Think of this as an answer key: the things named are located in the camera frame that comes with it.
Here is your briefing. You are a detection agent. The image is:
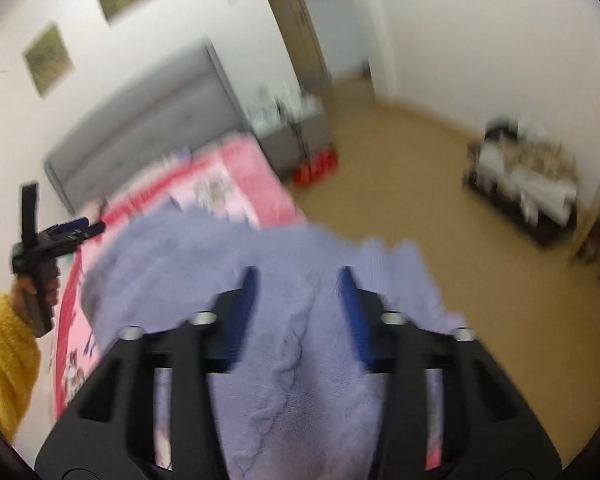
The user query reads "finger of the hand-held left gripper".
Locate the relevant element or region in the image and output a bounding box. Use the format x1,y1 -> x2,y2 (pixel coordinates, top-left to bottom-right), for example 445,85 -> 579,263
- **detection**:
40,216 -> 107,244

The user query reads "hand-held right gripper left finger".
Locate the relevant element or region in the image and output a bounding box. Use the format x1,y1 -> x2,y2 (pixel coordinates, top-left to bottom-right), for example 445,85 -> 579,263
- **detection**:
34,265 -> 261,480

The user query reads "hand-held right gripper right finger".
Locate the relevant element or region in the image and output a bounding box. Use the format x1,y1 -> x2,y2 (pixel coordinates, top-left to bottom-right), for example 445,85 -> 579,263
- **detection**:
337,265 -> 563,480

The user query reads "purple knitted hooded sweater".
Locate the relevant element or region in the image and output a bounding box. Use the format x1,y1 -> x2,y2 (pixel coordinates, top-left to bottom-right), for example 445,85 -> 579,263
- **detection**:
80,210 -> 468,480

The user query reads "black basket of clothes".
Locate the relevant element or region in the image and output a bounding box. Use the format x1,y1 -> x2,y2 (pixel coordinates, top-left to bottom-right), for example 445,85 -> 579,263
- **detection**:
462,117 -> 581,248

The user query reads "person's left hand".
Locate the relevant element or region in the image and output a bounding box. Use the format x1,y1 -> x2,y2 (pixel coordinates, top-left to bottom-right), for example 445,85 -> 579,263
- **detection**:
9,270 -> 62,326

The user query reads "pink printed blanket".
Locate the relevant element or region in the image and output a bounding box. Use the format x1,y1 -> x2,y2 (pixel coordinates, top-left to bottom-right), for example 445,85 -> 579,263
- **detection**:
50,135 -> 308,471

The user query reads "grey upholstered headboard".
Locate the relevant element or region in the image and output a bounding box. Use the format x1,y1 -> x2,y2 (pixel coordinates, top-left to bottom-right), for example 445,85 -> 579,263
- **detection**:
44,40 -> 251,216

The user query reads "red box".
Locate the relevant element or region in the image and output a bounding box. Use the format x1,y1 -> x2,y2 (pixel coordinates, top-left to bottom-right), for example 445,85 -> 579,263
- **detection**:
292,147 -> 341,188

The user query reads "grey nightstand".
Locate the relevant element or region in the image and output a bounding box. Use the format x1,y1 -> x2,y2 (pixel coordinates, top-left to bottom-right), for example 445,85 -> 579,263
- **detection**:
252,105 -> 333,181

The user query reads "wooden door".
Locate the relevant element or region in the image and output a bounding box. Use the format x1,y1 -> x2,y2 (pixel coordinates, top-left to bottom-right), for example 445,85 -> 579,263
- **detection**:
255,0 -> 331,91

